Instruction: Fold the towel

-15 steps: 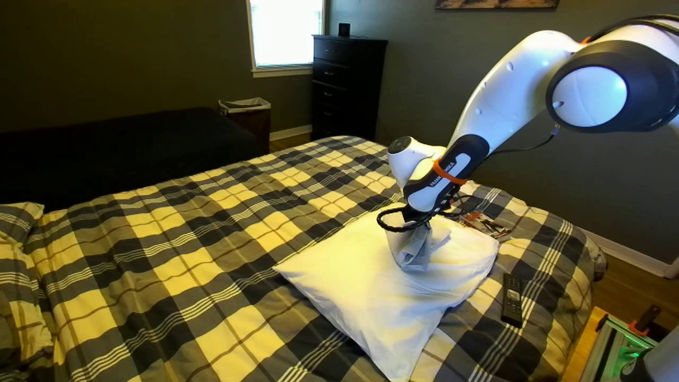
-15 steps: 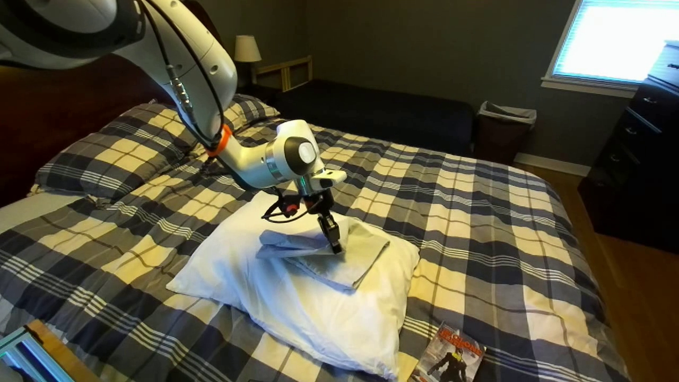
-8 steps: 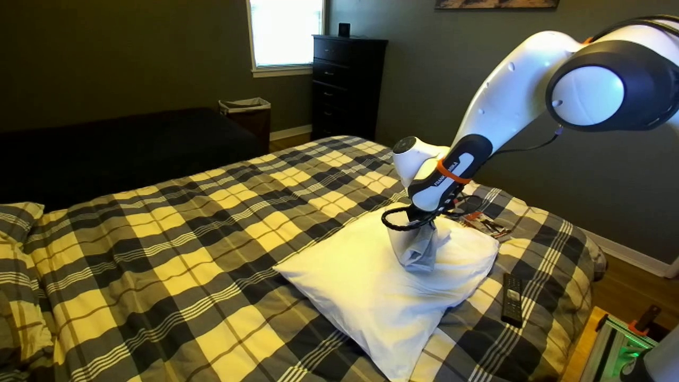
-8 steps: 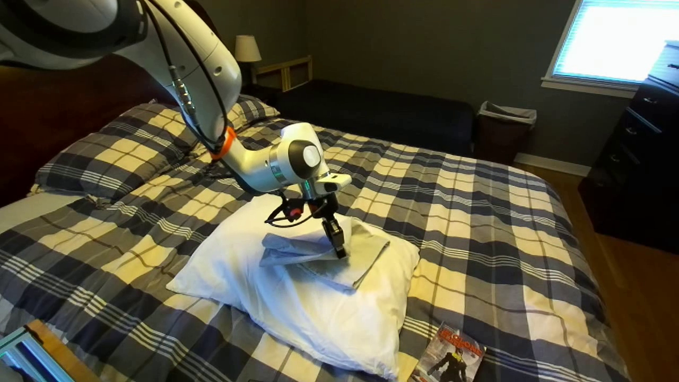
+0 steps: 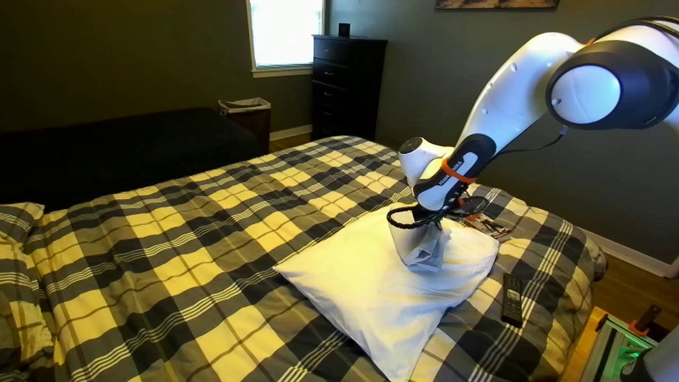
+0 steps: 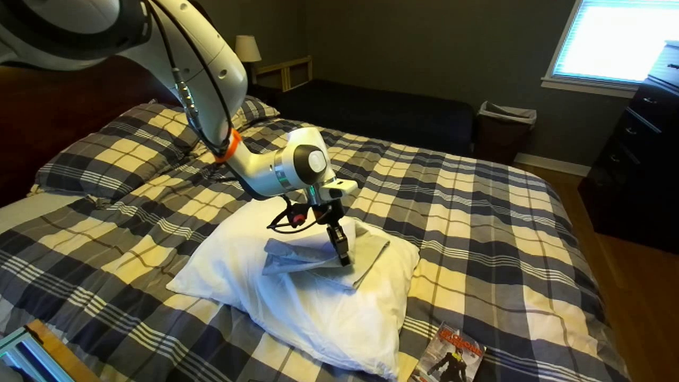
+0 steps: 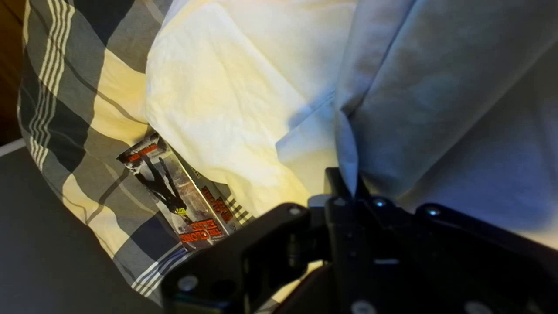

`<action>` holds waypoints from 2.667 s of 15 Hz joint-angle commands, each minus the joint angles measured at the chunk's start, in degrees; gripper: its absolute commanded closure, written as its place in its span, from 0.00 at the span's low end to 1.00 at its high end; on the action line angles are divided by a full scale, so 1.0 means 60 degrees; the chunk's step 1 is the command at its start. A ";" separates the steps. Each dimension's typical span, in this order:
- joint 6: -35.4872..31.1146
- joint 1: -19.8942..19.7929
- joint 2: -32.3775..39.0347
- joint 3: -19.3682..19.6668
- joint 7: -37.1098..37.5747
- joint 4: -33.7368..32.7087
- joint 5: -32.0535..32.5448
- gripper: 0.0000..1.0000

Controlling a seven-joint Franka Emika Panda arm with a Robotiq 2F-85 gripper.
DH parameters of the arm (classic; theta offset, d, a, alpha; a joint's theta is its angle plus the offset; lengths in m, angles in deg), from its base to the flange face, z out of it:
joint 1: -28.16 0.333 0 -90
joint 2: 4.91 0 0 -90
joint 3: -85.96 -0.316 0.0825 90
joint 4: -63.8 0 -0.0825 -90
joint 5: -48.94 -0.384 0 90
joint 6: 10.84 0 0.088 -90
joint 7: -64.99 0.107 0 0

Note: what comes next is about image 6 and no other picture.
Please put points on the large plaid pillow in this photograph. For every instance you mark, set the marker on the large plaid pillow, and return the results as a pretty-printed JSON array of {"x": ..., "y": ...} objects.
[{"x": 108, "y": 159}]

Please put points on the light wooden shelf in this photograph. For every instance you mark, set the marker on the light wooden shelf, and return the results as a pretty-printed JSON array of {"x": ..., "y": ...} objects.
[{"x": 283, "y": 74}]

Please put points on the black dresser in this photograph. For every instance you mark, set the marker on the black dresser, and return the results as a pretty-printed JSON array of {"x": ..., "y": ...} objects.
[{"x": 637, "y": 170}]

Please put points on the white bed sheet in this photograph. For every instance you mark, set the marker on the white bed sheet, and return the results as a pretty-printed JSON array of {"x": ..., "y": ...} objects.
[{"x": 33, "y": 211}]

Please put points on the black futon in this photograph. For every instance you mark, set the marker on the black futon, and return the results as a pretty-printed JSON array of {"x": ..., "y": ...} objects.
[{"x": 384, "y": 117}]

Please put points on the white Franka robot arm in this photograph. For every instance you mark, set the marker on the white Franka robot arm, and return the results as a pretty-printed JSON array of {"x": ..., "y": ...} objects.
[{"x": 199, "y": 65}]

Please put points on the white pillow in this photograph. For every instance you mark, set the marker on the white pillow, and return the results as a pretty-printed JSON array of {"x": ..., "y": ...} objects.
[{"x": 310, "y": 318}]

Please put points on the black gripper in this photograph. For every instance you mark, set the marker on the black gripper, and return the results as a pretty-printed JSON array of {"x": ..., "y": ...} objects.
[{"x": 316, "y": 211}]

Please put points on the white shade table lamp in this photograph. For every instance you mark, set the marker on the white shade table lamp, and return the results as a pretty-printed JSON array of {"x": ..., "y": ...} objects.
[{"x": 247, "y": 50}]

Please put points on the bright window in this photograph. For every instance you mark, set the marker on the bright window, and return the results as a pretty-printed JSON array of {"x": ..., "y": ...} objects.
[{"x": 617, "y": 38}]

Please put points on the small plaid pillow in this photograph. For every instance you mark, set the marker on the small plaid pillow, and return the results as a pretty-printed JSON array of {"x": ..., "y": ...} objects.
[{"x": 257, "y": 109}]

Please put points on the light grey towel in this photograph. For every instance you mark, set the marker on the light grey towel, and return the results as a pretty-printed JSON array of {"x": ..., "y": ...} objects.
[{"x": 369, "y": 246}]

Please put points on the red printed magazine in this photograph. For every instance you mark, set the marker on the red printed magazine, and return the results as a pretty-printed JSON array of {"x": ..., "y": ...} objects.
[{"x": 454, "y": 353}]

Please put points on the wooden edged robot stand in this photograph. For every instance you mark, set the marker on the wooden edged robot stand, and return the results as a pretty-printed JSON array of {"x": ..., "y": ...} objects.
[{"x": 44, "y": 357}]

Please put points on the dark wooden headboard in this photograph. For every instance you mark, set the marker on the dark wooden headboard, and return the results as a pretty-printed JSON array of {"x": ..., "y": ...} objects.
[{"x": 44, "y": 113}]

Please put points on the plaid bed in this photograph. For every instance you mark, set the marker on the plaid bed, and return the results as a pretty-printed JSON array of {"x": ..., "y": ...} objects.
[{"x": 481, "y": 225}]

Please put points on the dark side bin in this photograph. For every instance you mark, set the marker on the dark side bin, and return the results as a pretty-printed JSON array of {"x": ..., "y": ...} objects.
[{"x": 503, "y": 135}]

